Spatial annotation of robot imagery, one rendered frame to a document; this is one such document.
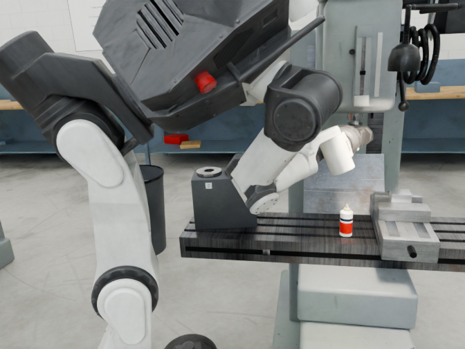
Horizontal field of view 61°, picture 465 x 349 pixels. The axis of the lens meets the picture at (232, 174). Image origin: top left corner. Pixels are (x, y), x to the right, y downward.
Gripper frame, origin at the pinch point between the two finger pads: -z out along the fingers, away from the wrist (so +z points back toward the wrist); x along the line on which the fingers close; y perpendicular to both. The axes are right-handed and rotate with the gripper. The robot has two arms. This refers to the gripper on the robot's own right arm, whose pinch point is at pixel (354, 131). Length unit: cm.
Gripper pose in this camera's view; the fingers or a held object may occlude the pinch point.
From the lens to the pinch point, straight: 129.7
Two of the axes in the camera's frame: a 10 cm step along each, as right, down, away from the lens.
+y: 0.5, 9.5, 3.1
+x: -8.7, -1.1, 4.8
